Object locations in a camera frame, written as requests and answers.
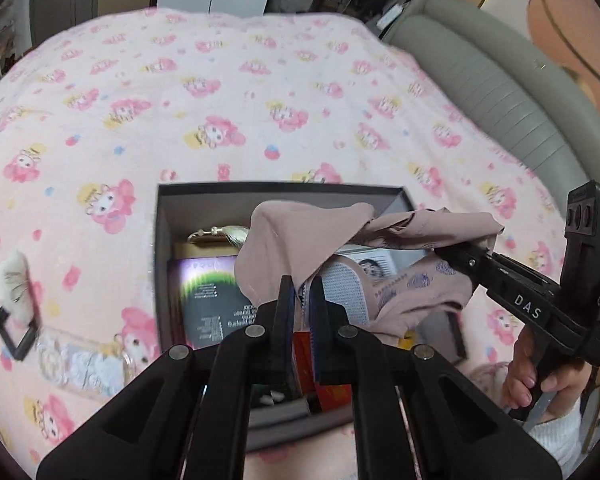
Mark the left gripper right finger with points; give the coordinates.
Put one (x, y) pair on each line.
(331, 355)

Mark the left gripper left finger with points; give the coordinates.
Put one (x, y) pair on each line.
(282, 358)

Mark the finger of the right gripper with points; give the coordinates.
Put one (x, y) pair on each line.
(480, 249)
(472, 268)

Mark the red photo envelope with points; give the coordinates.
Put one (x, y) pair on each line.
(321, 398)

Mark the mauve fabric cloth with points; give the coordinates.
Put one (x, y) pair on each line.
(330, 254)

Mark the person's right hand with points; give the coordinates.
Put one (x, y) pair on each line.
(567, 382)

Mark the purple black printed booklet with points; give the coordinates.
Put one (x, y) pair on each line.
(207, 300)

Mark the white fluffy sleeve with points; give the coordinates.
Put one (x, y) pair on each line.
(561, 438)

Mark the gold metal clip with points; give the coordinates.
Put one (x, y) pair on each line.
(233, 235)

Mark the grey padded headboard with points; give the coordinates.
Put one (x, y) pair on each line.
(507, 87)

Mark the black cardboard box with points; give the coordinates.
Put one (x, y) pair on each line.
(187, 207)

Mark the pink cartoon blanket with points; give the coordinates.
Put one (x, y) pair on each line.
(94, 119)

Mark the black square frame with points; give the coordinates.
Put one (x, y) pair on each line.
(18, 338)

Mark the white fluffy plush keychain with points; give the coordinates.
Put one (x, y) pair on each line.
(16, 289)

